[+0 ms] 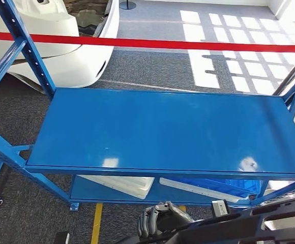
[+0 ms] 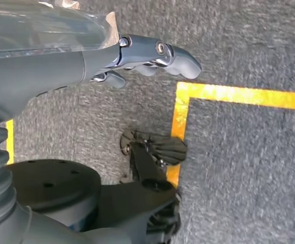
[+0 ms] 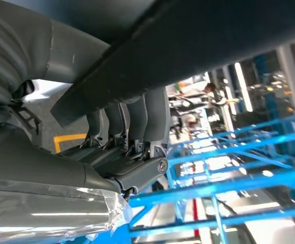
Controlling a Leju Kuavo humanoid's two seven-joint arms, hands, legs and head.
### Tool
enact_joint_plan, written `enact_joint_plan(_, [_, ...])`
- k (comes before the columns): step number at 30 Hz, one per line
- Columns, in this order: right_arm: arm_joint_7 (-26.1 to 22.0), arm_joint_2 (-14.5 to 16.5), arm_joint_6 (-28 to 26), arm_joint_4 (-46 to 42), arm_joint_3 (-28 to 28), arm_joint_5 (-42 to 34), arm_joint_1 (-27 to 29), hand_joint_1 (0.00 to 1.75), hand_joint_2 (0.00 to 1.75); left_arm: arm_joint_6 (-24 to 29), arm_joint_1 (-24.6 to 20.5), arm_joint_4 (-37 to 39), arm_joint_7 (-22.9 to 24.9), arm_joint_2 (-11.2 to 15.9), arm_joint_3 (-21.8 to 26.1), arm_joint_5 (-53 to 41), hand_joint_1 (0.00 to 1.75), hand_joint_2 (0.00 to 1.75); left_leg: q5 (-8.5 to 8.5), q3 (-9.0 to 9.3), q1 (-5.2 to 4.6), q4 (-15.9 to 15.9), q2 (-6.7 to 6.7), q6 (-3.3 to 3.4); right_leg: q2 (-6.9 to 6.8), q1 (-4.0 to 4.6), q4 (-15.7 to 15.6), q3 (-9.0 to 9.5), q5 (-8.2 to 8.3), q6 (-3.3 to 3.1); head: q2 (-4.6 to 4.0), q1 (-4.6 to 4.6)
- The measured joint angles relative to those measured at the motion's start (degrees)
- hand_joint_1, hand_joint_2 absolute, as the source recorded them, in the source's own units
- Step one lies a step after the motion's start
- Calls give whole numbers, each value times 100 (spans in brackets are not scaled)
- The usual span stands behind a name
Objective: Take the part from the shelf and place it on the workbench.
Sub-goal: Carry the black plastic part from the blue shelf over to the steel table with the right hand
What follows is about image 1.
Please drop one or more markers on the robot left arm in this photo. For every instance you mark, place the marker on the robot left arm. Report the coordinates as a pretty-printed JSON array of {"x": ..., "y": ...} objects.
[{"x": 60, "y": 239}]

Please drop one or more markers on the white car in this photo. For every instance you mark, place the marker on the white car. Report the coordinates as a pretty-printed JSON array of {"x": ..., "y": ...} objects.
[{"x": 68, "y": 64}]

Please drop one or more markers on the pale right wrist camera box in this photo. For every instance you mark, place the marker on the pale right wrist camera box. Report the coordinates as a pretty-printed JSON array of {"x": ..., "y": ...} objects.
[{"x": 220, "y": 208}]

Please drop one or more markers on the red barrier belt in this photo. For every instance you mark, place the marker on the red barrier belt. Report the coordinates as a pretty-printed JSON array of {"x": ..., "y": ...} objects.
[{"x": 137, "y": 42}]

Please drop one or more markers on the black plastic plate holder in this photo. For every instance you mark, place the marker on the black plastic plate holder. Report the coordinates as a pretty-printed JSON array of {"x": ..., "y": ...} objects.
[{"x": 226, "y": 232}]

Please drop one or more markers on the black round stanchion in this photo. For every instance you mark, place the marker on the black round stanchion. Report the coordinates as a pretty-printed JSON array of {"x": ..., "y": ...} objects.
[{"x": 127, "y": 5}]

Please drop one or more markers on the chrome stanchion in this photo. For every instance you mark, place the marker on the chrome stanchion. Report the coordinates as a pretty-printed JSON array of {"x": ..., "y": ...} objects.
[{"x": 292, "y": 69}]

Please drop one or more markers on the yellow floor tape square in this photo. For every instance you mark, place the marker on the yellow floor tape square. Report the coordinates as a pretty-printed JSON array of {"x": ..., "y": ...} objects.
[{"x": 97, "y": 222}]

